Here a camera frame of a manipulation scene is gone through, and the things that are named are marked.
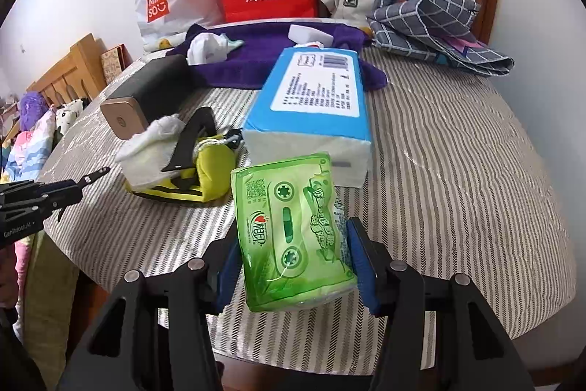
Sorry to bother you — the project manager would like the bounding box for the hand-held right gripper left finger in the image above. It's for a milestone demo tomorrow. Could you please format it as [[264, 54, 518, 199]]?
[[57, 235, 241, 391]]

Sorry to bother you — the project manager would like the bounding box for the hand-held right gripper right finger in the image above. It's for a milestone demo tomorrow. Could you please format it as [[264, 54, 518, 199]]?
[[345, 216, 536, 391]]

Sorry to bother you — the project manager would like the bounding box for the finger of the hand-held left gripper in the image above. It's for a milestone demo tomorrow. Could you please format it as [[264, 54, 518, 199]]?
[[27, 179, 85, 223], [78, 167, 111, 190]]

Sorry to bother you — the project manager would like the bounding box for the white glove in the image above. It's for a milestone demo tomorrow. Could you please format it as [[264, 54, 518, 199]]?
[[114, 114, 185, 187]]

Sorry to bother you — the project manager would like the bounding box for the green tissue pack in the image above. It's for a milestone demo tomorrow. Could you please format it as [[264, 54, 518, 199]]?
[[230, 151, 359, 313]]

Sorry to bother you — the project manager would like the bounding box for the black band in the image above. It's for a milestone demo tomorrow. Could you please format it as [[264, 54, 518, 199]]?
[[161, 106, 217, 173]]

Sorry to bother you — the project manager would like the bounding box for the yellow black-striped pouch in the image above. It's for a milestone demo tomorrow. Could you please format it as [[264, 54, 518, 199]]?
[[126, 133, 236, 205]]

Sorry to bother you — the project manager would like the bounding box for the white snack packet red print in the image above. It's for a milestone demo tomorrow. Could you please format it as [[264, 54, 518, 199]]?
[[186, 32, 240, 66]]

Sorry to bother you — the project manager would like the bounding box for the colourful printed quilt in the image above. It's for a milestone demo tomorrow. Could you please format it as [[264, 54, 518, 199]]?
[[0, 107, 58, 337]]

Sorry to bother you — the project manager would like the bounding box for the white black-spotted cloth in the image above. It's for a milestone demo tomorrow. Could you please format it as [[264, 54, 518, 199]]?
[[54, 98, 88, 133]]

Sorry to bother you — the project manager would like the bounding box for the green bed sheet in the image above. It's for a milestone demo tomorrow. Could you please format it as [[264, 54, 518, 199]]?
[[18, 230, 81, 369]]

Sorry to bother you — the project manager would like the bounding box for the purple plush toy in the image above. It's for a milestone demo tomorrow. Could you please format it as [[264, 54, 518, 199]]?
[[18, 92, 49, 130]]

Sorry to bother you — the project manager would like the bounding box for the dark box with golden end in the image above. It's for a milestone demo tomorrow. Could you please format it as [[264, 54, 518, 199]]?
[[100, 54, 190, 142]]

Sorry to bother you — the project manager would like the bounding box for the brown patterned book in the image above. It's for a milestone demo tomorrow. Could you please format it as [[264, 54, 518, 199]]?
[[100, 44, 126, 85]]

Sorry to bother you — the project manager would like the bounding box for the wooden bed headboard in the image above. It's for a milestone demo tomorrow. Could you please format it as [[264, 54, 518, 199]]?
[[26, 34, 108, 108]]

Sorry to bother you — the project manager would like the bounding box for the blue tissue pack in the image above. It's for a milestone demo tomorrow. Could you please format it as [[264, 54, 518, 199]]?
[[241, 47, 372, 188]]

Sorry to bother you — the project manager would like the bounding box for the purple knitted cloth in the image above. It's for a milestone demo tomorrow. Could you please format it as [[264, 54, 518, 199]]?
[[166, 21, 387, 92]]

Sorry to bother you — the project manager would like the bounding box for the grey checked cloth bag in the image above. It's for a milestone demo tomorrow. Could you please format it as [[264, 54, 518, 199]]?
[[366, 0, 516, 78]]

